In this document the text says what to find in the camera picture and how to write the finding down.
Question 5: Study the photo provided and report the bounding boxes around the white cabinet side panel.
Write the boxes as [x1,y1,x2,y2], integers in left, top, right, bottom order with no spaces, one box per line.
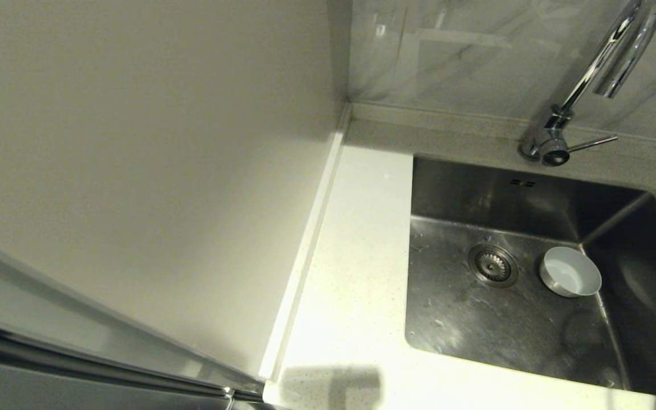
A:
[0,0,351,381]

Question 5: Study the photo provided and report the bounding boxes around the stainless steel sink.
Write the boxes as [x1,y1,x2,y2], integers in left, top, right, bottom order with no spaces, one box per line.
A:
[404,154,656,399]

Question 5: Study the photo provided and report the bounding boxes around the white trim strip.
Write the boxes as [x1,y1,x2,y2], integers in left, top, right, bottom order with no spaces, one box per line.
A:
[259,105,352,382]

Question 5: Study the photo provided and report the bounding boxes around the chrome gooseneck faucet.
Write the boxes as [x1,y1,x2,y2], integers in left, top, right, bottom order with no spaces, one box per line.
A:
[519,0,656,167]

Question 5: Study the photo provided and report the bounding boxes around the chrome bar handle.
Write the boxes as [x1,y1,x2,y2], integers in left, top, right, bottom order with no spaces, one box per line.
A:
[0,316,277,410]

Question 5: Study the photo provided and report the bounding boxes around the blue-grey bowl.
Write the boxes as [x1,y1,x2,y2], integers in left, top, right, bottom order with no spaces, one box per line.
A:
[539,246,602,298]

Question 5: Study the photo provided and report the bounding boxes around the stainless steel appliance door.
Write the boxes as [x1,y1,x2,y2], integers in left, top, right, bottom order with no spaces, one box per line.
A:
[0,228,266,410]

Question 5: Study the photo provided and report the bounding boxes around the round metal drain strainer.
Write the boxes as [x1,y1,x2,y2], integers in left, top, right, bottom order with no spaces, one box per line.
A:
[468,244,519,288]

